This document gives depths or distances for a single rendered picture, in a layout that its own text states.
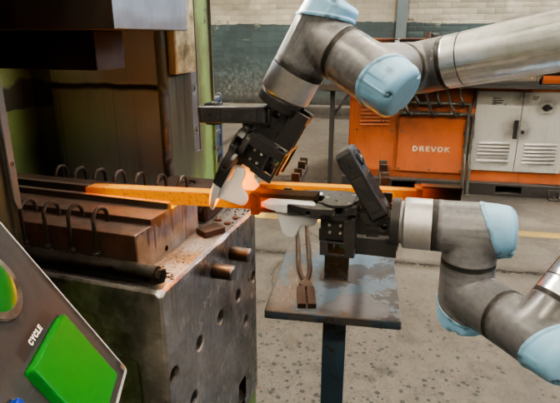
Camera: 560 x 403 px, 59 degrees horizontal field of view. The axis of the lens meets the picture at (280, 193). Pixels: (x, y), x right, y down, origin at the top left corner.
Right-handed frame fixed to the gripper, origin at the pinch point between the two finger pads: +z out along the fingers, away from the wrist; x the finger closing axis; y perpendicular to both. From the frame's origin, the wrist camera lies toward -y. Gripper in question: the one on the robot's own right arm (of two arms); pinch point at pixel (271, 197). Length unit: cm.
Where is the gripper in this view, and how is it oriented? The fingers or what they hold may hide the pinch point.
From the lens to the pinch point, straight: 77.7
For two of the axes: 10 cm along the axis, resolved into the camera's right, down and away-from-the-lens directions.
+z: -9.5, -0.7, 2.9
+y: 0.2, 9.5, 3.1
